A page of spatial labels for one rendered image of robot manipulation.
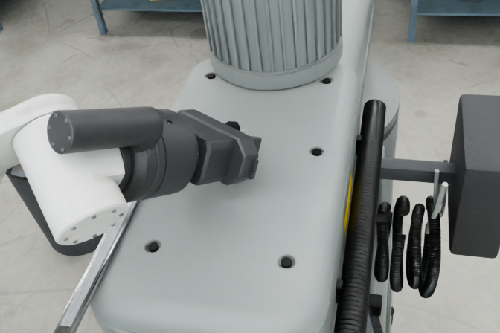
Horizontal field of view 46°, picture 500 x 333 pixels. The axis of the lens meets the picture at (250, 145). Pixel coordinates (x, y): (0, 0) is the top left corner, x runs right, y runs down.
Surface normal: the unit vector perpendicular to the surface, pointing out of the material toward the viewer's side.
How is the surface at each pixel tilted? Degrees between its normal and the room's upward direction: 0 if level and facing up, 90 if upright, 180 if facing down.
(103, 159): 44
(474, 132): 0
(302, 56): 90
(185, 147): 64
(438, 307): 0
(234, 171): 60
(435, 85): 0
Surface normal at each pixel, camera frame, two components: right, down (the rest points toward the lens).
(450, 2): -0.11, -0.75
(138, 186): 0.04, 0.46
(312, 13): 0.57, 0.49
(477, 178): -0.22, 0.65
